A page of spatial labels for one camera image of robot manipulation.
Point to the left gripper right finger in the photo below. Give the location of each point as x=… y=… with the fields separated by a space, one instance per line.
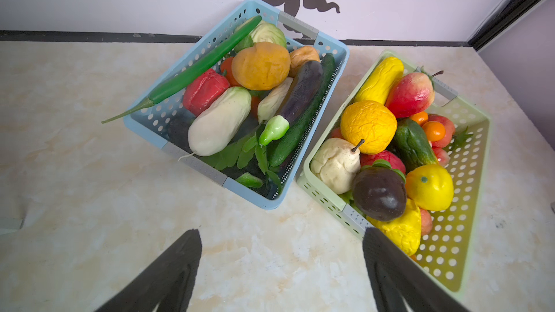
x=397 y=282

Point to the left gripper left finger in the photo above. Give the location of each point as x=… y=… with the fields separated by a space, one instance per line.
x=166 y=284

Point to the wrinkled yellow orange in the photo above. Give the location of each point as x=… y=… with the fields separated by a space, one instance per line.
x=369 y=121

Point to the red yellow apple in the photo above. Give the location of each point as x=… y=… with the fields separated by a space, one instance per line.
x=414 y=93

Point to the yellow bell pepper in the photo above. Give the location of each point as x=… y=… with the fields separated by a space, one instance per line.
x=406 y=231

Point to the green plastic basket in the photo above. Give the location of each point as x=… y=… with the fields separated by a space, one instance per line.
x=447 y=235

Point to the dark purple mangosteen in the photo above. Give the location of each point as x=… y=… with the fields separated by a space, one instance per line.
x=379 y=191

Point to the yellow lemon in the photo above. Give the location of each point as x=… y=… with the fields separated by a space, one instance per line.
x=430 y=187

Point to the pink dragon fruit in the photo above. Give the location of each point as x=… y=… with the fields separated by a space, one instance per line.
x=395 y=162

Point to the cream pear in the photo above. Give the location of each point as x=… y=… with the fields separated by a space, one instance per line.
x=336 y=164

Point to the green papaya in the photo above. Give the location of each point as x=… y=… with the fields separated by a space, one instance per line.
x=411 y=145

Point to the green leafy vegetable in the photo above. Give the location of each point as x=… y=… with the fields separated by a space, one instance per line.
x=246 y=162

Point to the small orange tangerine lower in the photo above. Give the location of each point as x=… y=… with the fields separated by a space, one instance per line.
x=434 y=130

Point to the small orange tangerine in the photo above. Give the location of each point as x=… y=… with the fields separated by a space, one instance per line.
x=434 y=130
x=420 y=118

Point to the red peach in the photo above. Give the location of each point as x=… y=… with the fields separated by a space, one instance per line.
x=449 y=130

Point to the blue plastic basket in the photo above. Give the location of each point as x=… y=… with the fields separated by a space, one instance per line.
x=166 y=125

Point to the small orange tangerine upper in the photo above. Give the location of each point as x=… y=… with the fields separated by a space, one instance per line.
x=420 y=118

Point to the white radish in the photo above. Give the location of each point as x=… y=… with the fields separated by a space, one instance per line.
x=214 y=128

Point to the dark green cucumber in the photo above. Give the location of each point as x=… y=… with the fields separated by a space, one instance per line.
x=283 y=148

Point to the yellow corn cob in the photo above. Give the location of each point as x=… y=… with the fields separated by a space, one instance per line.
x=379 y=83

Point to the red bell pepper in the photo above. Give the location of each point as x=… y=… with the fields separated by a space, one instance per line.
x=206 y=89

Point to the long green chili pepper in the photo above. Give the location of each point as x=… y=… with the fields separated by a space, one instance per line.
x=184 y=79

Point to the purple eggplant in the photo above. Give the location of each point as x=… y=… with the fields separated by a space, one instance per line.
x=303 y=90

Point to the red tomato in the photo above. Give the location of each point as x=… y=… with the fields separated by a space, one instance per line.
x=226 y=71

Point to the brown potato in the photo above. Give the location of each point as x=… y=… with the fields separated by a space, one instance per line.
x=300 y=56

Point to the green cabbage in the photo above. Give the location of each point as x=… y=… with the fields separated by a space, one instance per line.
x=264 y=32

